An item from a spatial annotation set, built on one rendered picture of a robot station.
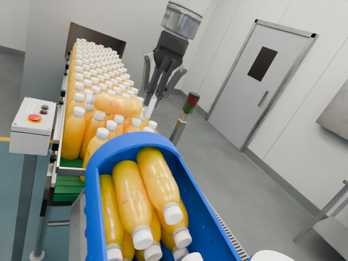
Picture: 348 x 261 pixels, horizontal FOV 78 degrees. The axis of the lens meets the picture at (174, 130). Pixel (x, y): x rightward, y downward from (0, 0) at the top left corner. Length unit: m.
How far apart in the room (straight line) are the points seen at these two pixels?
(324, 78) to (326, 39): 0.58
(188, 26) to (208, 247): 0.53
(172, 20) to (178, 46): 0.06
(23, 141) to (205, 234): 0.59
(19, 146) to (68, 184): 0.20
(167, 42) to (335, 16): 3.69
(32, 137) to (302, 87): 3.65
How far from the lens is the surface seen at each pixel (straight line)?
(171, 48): 0.55
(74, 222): 0.81
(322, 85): 3.82
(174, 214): 0.47
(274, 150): 3.97
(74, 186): 0.87
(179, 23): 0.54
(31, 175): 0.98
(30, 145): 0.79
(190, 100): 1.10
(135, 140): 0.56
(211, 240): 0.59
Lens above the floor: 1.50
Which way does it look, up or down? 24 degrees down
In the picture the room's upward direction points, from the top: 24 degrees clockwise
